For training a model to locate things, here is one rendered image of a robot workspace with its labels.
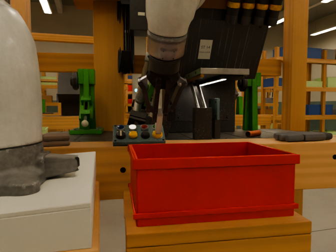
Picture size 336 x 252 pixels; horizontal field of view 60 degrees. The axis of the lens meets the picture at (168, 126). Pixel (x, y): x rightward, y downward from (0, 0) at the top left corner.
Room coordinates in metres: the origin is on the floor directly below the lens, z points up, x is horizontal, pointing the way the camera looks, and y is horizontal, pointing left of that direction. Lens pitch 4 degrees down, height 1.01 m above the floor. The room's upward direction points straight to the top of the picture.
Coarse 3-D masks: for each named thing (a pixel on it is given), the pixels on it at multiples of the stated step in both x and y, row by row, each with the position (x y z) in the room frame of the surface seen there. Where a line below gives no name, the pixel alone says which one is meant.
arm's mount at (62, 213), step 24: (48, 192) 0.37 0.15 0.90; (72, 192) 0.36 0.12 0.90; (0, 216) 0.30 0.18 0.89; (24, 216) 0.30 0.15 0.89; (48, 216) 0.31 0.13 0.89; (72, 216) 0.31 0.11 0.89; (0, 240) 0.30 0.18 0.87; (24, 240) 0.30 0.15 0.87; (48, 240) 0.31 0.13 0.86; (72, 240) 0.31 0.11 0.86
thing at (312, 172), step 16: (80, 144) 0.84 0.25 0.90; (96, 144) 0.84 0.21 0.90; (112, 144) 0.84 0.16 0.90; (272, 144) 0.88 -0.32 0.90; (288, 144) 0.89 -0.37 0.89; (304, 144) 0.90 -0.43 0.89; (320, 144) 0.91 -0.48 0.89; (96, 160) 0.79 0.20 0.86; (112, 160) 0.80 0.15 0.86; (128, 160) 0.81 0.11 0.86; (304, 160) 0.90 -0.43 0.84; (320, 160) 0.91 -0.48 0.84; (96, 176) 0.79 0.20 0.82; (112, 176) 0.80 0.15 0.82; (128, 176) 0.81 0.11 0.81; (304, 176) 0.90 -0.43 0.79; (320, 176) 0.91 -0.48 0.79; (112, 192) 0.80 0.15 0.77
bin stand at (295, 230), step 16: (128, 192) 0.70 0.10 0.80; (128, 208) 0.59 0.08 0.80; (128, 224) 0.51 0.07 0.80; (176, 224) 0.51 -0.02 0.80; (192, 224) 0.51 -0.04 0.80; (208, 224) 0.51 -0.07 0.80; (224, 224) 0.51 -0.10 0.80; (240, 224) 0.51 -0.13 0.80; (256, 224) 0.51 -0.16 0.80; (272, 224) 0.51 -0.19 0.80; (288, 224) 0.52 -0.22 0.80; (304, 224) 0.52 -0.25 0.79; (128, 240) 0.47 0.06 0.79; (144, 240) 0.47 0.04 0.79; (160, 240) 0.48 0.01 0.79; (176, 240) 0.48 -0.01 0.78; (192, 240) 0.49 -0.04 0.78; (208, 240) 0.49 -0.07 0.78; (224, 240) 0.50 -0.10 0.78; (240, 240) 0.50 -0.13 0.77; (256, 240) 0.50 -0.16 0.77; (272, 240) 0.51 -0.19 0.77; (288, 240) 0.52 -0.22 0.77; (304, 240) 0.52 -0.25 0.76
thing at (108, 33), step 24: (24, 0) 1.33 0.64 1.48; (288, 0) 1.59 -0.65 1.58; (96, 24) 1.38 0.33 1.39; (120, 24) 1.40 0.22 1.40; (288, 24) 1.59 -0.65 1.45; (96, 48) 1.38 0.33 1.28; (120, 48) 1.40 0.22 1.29; (288, 48) 1.58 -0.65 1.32; (96, 72) 1.38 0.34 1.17; (120, 72) 1.40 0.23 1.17; (288, 72) 1.58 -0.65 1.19; (96, 96) 1.38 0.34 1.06; (120, 96) 1.40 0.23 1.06; (288, 96) 1.57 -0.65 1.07; (96, 120) 1.38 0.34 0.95; (120, 120) 1.40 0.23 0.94; (288, 120) 1.57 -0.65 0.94
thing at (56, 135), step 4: (44, 136) 0.80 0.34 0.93; (48, 136) 0.80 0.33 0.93; (52, 136) 0.80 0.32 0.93; (56, 136) 0.81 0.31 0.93; (60, 136) 0.81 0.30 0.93; (64, 136) 0.82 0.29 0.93; (68, 136) 0.82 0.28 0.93; (44, 140) 0.80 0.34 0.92; (48, 140) 0.80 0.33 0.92; (52, 140) 0.81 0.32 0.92; (56, 140) 0.81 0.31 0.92; (60, 140) 0.82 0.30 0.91; (64, 140) 0.82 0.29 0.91; (68, 140) 0.82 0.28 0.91; (44, 144) 0.79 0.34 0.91; (48, 144) 0.80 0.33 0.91; (52, 144) 0.80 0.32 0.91; (56, 144) 0.80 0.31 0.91; (60, 144) 0.81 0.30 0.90; (64, 144) 0.81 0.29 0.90; (68, 144) 0.81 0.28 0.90
